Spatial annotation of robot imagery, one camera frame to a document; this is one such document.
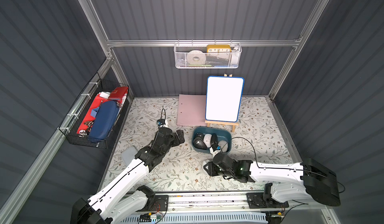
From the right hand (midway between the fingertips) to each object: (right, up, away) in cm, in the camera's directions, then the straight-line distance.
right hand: (206, 166), depth 80 cm
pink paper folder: (-9, +30, +31) cm, 44 cm away
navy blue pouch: (-48, +28, -10) cm, 57 cm away
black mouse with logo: (-4, +10, +10) cm, 15 cm away
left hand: (-16, +18, -2) cm, 24 cm away
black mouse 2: (+5, +11, +12) cm, 17 cm away
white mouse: (-1, +2, +1) cm, 2 cm away
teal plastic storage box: (+12, +15, +16) cm, 25 cm away
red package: (-48, +38, -1) cm, 61 cm away
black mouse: (+1, +11, +14) cm, 18 cm away
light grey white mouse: (+12, +8, +11) cm, 18 cm away
